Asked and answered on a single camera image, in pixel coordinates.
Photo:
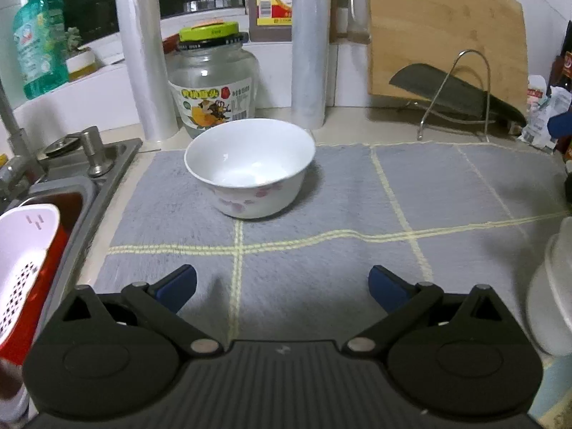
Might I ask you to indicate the steel sink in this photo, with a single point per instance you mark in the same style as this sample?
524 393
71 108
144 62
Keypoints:
111 161

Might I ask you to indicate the small potted plant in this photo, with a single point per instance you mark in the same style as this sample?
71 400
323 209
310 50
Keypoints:
80 65

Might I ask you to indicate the green dish soap bottle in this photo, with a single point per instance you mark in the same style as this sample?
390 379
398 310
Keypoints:
40 53

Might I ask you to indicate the red plastic basin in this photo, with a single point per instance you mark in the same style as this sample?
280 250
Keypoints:
49 286

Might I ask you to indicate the pink white bowl in sink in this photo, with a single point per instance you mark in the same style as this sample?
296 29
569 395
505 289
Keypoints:
27 241

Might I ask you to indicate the brown liquid plastic jug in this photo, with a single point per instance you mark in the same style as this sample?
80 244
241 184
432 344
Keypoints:
270 0

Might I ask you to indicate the short plastic wrap roll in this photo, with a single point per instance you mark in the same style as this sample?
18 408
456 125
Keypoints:
143 53

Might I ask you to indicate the glass jar with green lid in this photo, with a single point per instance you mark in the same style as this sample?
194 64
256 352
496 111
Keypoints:
210 76

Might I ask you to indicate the white red seasoning bag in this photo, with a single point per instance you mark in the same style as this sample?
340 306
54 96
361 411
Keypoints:
536 89

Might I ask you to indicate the grey checked cloth mat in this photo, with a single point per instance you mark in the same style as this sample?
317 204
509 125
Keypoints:
339 187

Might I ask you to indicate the steel sink soap dispenser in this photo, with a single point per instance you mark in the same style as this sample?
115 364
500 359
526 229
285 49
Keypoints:
94 152

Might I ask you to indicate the clear plastic seasoning pouch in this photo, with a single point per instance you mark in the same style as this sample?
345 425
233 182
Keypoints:
540 129

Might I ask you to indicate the dark sauce bottle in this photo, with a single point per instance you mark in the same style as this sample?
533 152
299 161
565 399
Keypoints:
566 62

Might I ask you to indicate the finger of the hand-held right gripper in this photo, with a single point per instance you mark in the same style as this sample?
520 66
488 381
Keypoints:
562 126

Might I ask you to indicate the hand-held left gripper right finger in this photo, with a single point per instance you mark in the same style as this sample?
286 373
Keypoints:
386 288

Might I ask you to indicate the bamboo cutting board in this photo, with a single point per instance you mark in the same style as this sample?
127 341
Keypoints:
438 31

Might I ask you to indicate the white bowl with floral print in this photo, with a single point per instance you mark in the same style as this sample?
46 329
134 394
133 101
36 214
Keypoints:
250 156

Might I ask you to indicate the steel faucet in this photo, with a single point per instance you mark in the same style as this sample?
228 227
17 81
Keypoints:
15 143

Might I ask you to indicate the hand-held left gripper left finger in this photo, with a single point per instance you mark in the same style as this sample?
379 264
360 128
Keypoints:
174 288

